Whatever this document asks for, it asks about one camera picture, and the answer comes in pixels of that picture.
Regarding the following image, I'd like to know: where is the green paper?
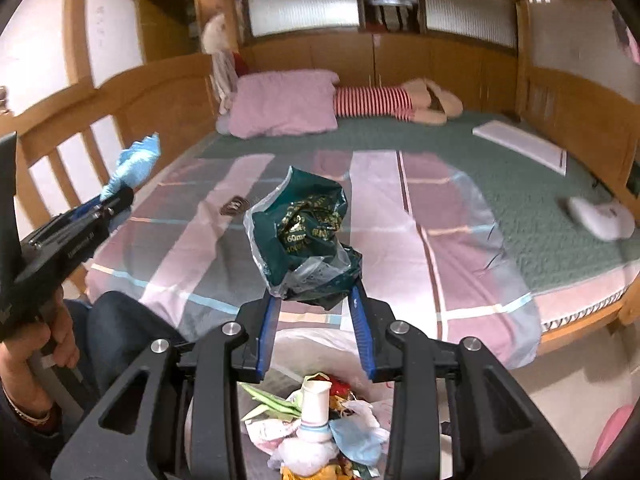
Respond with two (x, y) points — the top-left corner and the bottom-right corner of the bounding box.
(241, 382), (302, 422)

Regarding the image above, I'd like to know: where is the dark green snack bag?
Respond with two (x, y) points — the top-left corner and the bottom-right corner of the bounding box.
(243, 167), (362, 311)

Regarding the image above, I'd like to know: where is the white plastic bottle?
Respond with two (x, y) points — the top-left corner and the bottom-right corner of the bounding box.
(268, 377), (338, 477)

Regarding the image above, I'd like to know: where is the white lined trash bin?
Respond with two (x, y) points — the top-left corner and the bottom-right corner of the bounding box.
(236, 328), (395, 479)

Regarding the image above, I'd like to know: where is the person's left hand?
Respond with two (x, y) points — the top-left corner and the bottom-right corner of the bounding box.
(0, 286), (82, 418)

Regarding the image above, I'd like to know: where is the patchwork pink grey quilt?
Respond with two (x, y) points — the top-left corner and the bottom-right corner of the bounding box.
(87, 151), (541, 368)

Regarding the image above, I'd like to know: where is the small dark wrapper on quilt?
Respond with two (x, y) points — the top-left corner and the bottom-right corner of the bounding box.
(219, 196), (250, 217)

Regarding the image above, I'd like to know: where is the green bed mattress cover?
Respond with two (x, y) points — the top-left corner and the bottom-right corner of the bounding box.
(201, 112), (639, 292)

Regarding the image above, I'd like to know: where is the striped plush toy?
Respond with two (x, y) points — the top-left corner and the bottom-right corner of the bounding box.
(333, 78), (463, 126)

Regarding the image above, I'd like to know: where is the pink pillow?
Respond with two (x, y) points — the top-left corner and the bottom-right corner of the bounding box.
(216, 70), (340, 140)

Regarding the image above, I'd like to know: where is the white flat box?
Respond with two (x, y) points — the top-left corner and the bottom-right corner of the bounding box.
(472, 120), (567, 176)

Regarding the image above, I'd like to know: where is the pink slipper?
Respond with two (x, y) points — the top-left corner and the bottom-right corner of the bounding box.
(589, 405), (634, 468)

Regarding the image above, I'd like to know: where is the white plush toy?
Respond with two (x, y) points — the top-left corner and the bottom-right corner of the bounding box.
(201, 13), (239, 115)

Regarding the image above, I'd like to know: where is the wooden bed frame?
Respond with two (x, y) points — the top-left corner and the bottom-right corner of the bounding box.
(1, 0), (639, 356)

